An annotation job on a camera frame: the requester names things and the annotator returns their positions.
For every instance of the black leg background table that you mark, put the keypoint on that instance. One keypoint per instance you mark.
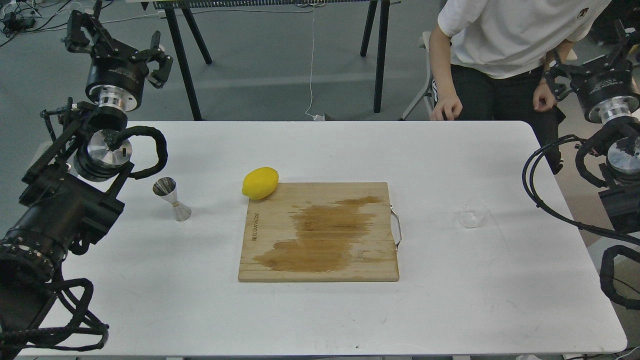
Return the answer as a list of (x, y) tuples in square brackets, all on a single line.
[(270, 56)]

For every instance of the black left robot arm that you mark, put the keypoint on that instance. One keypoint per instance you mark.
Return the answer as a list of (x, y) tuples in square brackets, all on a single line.
[(72, 189)]

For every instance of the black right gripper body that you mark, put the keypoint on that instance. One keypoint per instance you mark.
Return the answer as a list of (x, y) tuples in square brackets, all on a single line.
[(608, 95)]

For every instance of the yellow lemon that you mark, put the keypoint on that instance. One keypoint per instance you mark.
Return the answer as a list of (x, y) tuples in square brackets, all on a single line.
[(260, 183)]

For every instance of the clear glass measuring cup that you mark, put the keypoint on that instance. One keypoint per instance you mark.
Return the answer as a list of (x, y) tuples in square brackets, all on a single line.
[(473, 213)]

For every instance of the person left hand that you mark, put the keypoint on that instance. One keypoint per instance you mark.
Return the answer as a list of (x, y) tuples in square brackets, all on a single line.
[(543, 99)]

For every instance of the wooden cutting board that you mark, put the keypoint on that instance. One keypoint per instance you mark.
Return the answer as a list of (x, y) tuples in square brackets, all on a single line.
[(320, 232)]

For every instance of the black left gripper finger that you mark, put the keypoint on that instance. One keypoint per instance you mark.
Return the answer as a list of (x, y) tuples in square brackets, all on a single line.
[(86, 35), (154, 62)]

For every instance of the seated person white shirt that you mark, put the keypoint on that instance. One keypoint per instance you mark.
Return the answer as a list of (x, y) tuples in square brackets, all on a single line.
[(493, 54)]

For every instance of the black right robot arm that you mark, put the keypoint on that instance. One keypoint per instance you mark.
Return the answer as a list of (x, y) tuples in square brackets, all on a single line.
[(609, 159)]

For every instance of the person right hand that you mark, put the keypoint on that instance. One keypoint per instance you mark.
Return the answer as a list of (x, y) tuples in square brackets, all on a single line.
[(447, 108)]

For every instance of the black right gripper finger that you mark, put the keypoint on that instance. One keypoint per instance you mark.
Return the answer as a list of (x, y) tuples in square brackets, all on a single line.
[(621, 37), (564, 78)]

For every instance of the steel double jigger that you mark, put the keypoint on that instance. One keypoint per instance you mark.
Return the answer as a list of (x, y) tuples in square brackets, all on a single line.
[(167, 189)]

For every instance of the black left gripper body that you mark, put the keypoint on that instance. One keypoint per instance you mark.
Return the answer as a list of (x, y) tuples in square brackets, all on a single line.
[(116, 78)]

